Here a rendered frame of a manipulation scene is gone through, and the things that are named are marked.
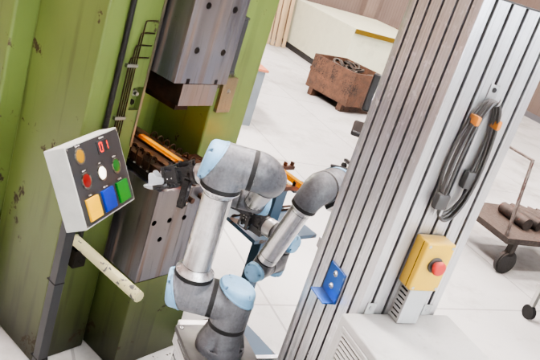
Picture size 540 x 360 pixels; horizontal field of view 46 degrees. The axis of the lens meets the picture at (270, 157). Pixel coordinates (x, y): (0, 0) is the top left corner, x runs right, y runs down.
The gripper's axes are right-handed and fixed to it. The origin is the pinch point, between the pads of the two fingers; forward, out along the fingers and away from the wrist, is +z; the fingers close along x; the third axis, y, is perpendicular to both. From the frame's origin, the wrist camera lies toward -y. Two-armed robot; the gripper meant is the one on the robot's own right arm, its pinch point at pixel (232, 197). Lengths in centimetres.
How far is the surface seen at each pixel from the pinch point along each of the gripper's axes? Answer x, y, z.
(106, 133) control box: -49, -19, 24
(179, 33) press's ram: -18, -56, 35
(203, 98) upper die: 1.0, -30.3, 30.7
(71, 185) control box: -71, -9, 9
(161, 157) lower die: -4.4, 1.0, 39.8
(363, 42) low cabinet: 766, 23, 421
